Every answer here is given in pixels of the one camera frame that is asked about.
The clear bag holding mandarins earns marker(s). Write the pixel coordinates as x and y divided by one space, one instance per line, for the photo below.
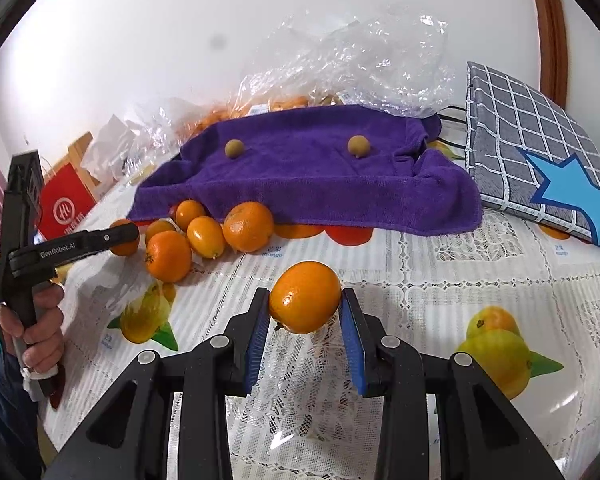
175 112

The pile of bagged kumquats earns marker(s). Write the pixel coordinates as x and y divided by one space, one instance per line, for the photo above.
290 102

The person's left forearm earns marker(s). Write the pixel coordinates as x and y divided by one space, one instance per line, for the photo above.
5 420

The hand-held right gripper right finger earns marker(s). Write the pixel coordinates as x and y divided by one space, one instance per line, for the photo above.
352 347

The yellow-brown longan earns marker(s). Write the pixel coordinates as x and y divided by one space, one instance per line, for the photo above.
234 148
358 146

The pile of bagged mandarins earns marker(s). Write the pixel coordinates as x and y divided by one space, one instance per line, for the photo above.
207 120

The grey checked bag, blue star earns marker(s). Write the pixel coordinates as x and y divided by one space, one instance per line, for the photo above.
520 125

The clear bag holding longans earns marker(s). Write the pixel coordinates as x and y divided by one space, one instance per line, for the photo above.
395 60

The person's left hand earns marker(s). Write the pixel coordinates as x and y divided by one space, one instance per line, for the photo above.
47 320

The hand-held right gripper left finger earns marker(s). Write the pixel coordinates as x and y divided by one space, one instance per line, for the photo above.
257 345

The large orange mandarin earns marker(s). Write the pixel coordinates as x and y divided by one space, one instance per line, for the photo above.
248 226

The brown wooden door frame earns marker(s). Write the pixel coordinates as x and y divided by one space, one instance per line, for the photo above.
550 35

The round orange mandarin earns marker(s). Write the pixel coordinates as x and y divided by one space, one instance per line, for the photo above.
305 297
169 257

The small orange kumquat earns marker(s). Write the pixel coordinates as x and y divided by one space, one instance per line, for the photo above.
190 212
125 249
159 227
206 237

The white plastic bag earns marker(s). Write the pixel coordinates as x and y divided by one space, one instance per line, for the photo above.
107 140

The white lace fruit-print tablecloth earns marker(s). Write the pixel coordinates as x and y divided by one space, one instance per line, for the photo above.
430 285

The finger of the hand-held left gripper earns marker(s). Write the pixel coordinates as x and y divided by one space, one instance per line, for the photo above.
115 236

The red cardboard box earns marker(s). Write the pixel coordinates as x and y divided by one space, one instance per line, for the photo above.
67 200

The purple towel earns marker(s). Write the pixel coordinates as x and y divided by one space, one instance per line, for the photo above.
305 180

